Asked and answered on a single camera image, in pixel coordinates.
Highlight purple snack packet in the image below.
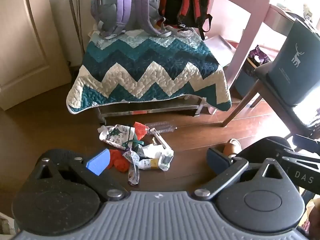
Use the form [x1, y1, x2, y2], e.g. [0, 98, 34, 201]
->
[247, 45, 272, 67]

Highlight metal pole stand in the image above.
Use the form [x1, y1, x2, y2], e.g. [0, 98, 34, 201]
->
[64, 0, 85, 55]

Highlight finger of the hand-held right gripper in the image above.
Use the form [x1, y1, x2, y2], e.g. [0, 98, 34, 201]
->
[282, 149, 320, 167]
[294, 134, 320, 153]

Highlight small yellow label carton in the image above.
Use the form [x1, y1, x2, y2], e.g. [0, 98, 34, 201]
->
[139, 158, 160, 170]

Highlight clear plastic tray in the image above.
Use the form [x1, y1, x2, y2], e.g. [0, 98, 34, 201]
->
[145, 121, 177, 134]

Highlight cream door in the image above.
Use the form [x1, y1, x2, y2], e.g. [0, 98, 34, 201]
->
[0, 0, 72, 110]

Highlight teal waste bin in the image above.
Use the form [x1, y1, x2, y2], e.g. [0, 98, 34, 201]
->
[265, 19, 320, 105]

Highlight white wrappers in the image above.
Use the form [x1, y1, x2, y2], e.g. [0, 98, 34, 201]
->
[139, 144, 174, 172]

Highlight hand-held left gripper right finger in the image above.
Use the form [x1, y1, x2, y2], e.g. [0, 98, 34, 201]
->
[192, 147, 290, 202]

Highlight green ribbon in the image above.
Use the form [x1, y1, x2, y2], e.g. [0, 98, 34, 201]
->
[122, 137, 145, 148]

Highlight teal white zigzag quilted blanket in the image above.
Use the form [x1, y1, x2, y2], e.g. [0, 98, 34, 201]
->
[66, 29, 232, 114]

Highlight white green printed paper wrapper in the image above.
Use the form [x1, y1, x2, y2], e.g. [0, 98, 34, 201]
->
[99, 124, 137, 150]

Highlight dark storage box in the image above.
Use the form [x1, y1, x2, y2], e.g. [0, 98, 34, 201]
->
[235, 57, 260, 98]

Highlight metal bench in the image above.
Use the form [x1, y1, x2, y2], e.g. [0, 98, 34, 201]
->
[96, 96, 218, 125]

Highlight pink desk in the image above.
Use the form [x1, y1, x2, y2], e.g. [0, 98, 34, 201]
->
[209, 0, 320, 89]

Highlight tan slipper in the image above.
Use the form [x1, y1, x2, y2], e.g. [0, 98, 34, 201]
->
[224, 138, 242, 158]

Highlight black red backpack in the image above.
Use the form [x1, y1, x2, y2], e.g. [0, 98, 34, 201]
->
[159, 0, 213, 40]

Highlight purple grey backpack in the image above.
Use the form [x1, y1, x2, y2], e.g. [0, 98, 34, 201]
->
[90, 0, 173, 39]

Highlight orange mesh bag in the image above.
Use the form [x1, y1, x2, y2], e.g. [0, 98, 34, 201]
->
[109, 149, 130, 173]

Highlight dark wooden chair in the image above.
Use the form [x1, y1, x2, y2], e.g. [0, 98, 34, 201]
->
[221, 62, 320, 140]

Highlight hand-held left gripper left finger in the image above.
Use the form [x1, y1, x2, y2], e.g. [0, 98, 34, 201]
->
[35, 149, 130, 202]

